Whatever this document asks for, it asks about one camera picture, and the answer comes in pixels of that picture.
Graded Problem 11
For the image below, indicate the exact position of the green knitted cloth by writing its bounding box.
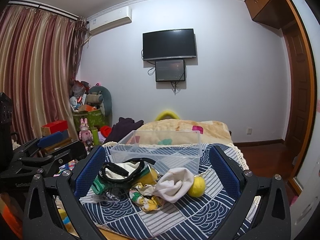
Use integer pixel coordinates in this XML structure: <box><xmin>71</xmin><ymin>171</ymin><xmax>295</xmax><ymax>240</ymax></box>
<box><xmin>91</xmin><ymin>176</ymin><xmax>110</xmax><ymax>195</ymax></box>

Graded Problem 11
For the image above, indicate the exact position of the yellow felt ball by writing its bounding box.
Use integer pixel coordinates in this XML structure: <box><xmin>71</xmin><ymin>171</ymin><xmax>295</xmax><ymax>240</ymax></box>
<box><xmin>187</xmin><ymin>177</ymin><xmax>206</xmax><ymax>198</ymax></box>

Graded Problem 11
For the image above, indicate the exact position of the green yellow sponge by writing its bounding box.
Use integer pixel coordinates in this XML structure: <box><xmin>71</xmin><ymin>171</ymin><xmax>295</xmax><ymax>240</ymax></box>
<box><xmin>138</xmin><ymin>164</ymin><xmax>158</xmax><ymax>185</ymax></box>

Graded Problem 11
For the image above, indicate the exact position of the pink bunny toy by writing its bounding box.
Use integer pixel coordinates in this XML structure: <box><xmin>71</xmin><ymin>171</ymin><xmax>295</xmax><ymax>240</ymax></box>
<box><xmin>79</xmin><ymin>118</ymin><xmax>93</xmax><ymax>150</ymax></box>

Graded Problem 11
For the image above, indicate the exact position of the red box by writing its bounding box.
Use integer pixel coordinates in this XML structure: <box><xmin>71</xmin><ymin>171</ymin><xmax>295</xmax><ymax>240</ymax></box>
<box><xmin>41</xmin><ymin>120</ymin><xmax>68</xmax><ymax>137</ymax></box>

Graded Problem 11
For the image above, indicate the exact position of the green bottle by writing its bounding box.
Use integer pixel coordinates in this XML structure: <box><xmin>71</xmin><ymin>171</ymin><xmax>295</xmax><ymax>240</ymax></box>
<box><xmin>92</xmin><ymin>127</ymin><xmax>100</xmax><ymax>146</ymax></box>

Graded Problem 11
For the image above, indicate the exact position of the red plush item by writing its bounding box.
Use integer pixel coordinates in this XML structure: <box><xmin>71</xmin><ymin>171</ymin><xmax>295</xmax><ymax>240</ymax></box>
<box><xmin>100</xmin><ymin>125</ymin><xmax>112</xmax><ymax>138</ymax></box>

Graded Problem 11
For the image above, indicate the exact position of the green storage box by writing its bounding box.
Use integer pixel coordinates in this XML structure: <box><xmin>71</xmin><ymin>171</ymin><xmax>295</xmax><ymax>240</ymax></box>
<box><xmin>73</xmin><ymin>109</ymin><xmax>109</xmax><ymax>132</ymax></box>

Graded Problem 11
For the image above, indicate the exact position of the dark purple garment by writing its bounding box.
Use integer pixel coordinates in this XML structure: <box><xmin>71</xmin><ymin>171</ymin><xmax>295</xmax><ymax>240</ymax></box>
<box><xmin>104</xmin><ymin>117</ymin><xmax>144</xmax><ymax>143</ymax></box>

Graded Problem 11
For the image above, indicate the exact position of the black trimmed white fabric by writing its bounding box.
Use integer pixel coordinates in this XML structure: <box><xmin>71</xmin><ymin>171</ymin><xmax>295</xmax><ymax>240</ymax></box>
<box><xmin>99</xmin><ymin>158</ymin><xmax>156</xmax><ymax>185</ymax></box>

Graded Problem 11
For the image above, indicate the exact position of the navy white patterned tablecloth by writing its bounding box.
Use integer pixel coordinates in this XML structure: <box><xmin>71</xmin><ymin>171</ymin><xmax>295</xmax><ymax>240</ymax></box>
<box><xmin>57</xmin><ymin>141</ymin><xmax>261</xmax><ymax>240</ymax></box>

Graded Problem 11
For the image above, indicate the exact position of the grey plush toy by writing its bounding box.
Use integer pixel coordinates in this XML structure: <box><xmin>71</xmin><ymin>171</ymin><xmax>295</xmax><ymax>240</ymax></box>
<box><xmin>85</xmin><ymin>86</ymin><xmax>112</xmax><ymax>116</ymax></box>

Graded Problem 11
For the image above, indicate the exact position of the clear plastic storage box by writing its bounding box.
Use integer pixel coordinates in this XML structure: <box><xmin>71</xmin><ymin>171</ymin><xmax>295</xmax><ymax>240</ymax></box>
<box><xmin>110</xmin><ymin>139</ymin><xmax>202</xmax><ymax>175</ymax></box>

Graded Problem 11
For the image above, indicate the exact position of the yellow fuzzy chair back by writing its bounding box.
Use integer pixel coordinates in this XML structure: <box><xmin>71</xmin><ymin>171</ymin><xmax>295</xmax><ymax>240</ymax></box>
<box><xmin>155</xmin><ymin>110</ymin><xmax>180</xmax><ymax>121</ymax></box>

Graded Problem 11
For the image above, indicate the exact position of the red gold striped curtain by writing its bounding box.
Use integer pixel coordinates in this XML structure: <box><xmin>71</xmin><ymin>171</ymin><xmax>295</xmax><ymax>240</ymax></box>
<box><xmin>1</xmin><ymin>5</ymin><xmax>87</xmax><ymax>142</ymax></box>

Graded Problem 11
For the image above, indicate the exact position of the white sock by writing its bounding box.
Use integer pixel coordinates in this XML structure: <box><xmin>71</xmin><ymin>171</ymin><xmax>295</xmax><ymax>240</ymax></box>
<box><xmin>153</xmin><ymin>167</ymin><xmax>194</xmax><ymax>203</ymax></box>

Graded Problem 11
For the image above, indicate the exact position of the beige patchwork blanket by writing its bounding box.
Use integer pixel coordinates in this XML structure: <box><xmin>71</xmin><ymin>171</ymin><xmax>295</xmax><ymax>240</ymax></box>
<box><xmin>123</xmin><ymin>119</ymin><xmax>232</xmax><ymax>145</ymax></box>

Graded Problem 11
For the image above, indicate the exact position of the wooden door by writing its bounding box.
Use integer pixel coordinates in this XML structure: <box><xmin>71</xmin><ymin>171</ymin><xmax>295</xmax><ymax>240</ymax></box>
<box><xmin>283</xmin><ymin>22</ymin><xmax>311</xmax><ymax>178</ymax></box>

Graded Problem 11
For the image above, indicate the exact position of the white air conditioner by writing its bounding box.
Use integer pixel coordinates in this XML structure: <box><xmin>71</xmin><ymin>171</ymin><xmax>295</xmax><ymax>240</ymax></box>
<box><xmin>89</xmin><ymin>6</ymin><xmax>132</xmax><ymax>36</ymax></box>

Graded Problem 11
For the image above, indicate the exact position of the wooden overhead cabinet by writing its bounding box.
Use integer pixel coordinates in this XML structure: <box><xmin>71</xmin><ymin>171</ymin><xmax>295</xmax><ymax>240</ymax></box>
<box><xmin>245</xmin><ymin>0</ymin><xmax>294</xmax><ymax>29</ymax></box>

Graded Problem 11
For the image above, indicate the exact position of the small black wall monitor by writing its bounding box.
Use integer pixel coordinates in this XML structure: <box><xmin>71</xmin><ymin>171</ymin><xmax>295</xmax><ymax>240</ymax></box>
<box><xmin>155</xmin><ymin>60</ymin><xmax>185</xmax><ymax>82</ymax></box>

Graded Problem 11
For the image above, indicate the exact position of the large black wall television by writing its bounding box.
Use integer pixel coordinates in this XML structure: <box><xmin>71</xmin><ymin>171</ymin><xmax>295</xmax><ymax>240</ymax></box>
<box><xmin>142</xmin><ymin>29</ymin><xmax>197</xmax><ymax>61</ymax></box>

